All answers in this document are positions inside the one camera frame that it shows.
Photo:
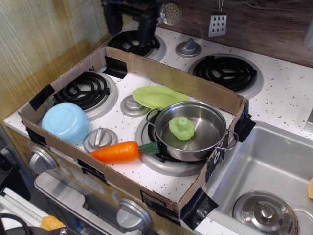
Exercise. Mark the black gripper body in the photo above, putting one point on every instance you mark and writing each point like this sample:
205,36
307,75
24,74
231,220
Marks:
149,18

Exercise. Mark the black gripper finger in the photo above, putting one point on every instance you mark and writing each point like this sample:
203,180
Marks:
145,34

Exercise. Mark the green toy broccoli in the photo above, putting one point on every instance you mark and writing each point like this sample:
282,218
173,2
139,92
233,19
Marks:
182,128

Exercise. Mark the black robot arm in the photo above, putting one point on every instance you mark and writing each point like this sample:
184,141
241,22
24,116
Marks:
114,11

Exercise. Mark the stainless steel pan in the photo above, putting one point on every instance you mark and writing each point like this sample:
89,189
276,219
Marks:
210,131

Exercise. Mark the back left black burner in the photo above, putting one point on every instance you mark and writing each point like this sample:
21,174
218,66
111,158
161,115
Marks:
128,41

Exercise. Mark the black burner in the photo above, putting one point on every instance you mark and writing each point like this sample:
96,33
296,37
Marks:
231,71
94,92
128,41

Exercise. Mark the hanging metal strainer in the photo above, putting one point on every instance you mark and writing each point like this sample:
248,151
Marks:
171,12

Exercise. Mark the silver knob back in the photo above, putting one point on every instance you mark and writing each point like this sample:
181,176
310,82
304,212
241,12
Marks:
188,49

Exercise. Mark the silver knob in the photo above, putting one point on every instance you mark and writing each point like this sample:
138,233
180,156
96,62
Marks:
132,108
188,49
99,138

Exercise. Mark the green plastic plate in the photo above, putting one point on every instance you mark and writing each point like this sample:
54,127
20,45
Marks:
158,96

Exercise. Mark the hanging metal spatula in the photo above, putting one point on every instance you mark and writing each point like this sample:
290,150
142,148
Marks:
218,21

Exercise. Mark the silver knob middle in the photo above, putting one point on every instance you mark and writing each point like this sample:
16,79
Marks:
132,108

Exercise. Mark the front left black burner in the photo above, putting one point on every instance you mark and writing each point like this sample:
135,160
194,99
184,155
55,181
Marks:
94,92

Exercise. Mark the front right burner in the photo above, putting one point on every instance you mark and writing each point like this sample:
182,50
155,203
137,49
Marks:
163,163

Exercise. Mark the back right black burner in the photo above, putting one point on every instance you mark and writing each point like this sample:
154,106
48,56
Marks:
231,71

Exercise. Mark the silver knob front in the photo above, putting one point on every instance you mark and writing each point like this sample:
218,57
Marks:
99,138

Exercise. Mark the light blue bowl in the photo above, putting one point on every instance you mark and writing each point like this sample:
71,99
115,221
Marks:
68,122

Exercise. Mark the orange toy carrot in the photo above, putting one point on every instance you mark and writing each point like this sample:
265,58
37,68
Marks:
124,152

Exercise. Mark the silver faucet base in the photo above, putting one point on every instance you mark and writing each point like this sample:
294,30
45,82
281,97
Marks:
308,38

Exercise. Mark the left oven front knob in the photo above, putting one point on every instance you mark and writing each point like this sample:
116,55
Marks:
41,161

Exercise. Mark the oven knob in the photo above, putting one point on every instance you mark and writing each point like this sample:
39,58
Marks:
132,216
41,161

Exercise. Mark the steel sink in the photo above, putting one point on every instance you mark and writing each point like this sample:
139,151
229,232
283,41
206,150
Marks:
271,160

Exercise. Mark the cardboard fence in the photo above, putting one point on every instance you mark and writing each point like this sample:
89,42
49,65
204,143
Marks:
173,202

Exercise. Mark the right oven front knob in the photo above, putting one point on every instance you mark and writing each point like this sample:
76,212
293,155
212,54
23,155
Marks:
132,216

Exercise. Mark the orange object bottom left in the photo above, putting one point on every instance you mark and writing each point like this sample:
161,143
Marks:
51,223

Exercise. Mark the steel pot lid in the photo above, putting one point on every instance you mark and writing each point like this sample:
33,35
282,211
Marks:
266,212

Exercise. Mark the orange object in sink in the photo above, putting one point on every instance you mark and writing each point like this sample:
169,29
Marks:
310,189

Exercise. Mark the silver oven door handle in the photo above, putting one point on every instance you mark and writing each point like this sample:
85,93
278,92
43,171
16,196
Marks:
82,210

